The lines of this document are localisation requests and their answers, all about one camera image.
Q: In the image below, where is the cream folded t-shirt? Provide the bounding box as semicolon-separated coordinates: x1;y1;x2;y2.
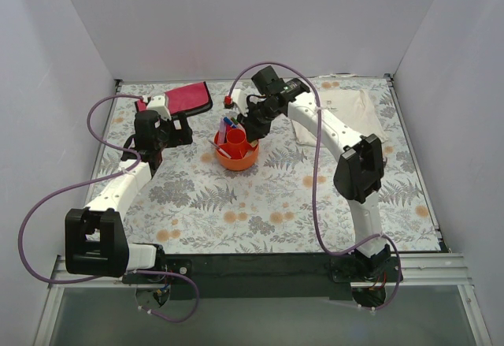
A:
293;87;390;147

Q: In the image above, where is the aluminium frame rail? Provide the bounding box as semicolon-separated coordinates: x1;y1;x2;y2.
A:
329;253;473;288

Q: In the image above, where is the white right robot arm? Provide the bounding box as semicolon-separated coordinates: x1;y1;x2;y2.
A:
224;61;391;281

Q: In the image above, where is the lilac pastel highlighter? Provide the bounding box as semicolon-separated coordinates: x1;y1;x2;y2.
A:
217;121;228;144

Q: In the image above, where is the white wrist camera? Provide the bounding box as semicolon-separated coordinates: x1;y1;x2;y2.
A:
146;94;172;121
224;88;248;114

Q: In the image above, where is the orange round desk organizer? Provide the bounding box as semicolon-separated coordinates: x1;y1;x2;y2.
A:
213;126;259;172

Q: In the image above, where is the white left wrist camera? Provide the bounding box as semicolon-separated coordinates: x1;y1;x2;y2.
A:
146;94;172;121

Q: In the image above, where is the thin lilac pen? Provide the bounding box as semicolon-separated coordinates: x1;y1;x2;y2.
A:
207;139;232;159

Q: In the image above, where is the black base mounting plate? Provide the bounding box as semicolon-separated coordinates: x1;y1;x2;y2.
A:
121;254;406;299

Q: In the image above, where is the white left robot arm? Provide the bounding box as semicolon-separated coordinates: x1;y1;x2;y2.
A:
65;110;193;283

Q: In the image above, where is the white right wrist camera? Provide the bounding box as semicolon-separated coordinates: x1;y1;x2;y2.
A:
224;88;248;114

